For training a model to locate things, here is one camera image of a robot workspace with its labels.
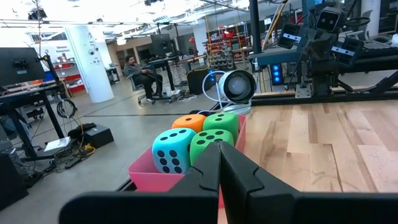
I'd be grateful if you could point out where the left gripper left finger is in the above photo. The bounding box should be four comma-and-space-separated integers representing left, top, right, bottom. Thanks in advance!
169, 141, 221, 224

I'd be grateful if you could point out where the orange foam die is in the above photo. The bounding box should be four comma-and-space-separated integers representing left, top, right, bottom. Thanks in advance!
171, 114, 206, 134

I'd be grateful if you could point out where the red parts shelf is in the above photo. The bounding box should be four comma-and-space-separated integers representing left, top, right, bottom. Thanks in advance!
205, 30, 250, 71

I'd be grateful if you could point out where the blue-lit computer tower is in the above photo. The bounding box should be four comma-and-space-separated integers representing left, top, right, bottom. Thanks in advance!
270, 63, 284, 85

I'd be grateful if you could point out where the black standing desk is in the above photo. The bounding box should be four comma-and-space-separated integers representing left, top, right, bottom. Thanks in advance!
0, 81, 67, 160

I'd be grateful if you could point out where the coiled black cable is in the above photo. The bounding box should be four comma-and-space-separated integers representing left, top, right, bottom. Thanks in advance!
56, 98, 78, 119

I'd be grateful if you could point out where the black computer monitor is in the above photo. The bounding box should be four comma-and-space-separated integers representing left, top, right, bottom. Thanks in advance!
150, 33, 174, 57
0, 47, 46, 87

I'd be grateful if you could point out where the turquoise foam die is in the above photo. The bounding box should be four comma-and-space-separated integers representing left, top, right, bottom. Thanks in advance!
151, 128, 197, 174

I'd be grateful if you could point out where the green foam die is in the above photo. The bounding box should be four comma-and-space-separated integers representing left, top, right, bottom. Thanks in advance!
189, 129, 234, 166
202, 112, 240, 144

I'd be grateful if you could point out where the white lamp cable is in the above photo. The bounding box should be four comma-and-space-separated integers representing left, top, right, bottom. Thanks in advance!
195, 70, 228, 116

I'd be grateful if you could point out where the dark blue steel post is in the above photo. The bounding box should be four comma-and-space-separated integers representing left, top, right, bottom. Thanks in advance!
248, 0, 262, 55

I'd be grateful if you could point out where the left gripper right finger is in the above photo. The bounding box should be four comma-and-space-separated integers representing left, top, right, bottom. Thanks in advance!
219, 141, 301, 224

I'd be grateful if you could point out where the person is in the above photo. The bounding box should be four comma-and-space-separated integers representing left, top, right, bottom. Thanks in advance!
123, 55, 164, 104

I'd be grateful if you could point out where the black floor box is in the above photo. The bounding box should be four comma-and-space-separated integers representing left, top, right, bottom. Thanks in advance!
83, 124, 114, 149

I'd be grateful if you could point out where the yellow floor cable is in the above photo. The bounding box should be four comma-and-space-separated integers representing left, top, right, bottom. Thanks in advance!
76, 142, 96, 156

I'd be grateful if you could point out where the white round column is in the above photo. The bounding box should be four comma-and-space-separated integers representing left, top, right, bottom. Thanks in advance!
65, 24, 115, 104

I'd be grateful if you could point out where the black office desk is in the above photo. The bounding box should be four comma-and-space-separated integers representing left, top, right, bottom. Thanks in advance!
147, 54, 208, 101

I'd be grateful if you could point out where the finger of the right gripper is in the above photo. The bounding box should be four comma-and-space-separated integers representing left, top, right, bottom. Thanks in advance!
277, 22, 302, 50
330, 36, 365, 68

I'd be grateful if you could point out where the grey office chair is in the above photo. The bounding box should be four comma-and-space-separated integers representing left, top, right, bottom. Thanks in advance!
126, 73, 150, 105

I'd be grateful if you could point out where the dark grey desk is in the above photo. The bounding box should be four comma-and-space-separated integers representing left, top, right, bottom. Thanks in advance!
248, 40, 398, 74

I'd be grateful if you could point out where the white camera on table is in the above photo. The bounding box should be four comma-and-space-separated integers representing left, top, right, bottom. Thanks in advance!
217, 69, 257, 116

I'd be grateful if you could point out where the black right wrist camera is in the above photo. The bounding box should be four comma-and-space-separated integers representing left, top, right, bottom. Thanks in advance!
313, 6, 343, 34

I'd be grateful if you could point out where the black bag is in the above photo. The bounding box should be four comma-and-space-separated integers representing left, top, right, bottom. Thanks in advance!
186, 67, 216, 96

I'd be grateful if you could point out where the translucent pink plastic tray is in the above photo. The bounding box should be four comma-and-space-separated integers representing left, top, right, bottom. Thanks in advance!
127, 114, 247, 208

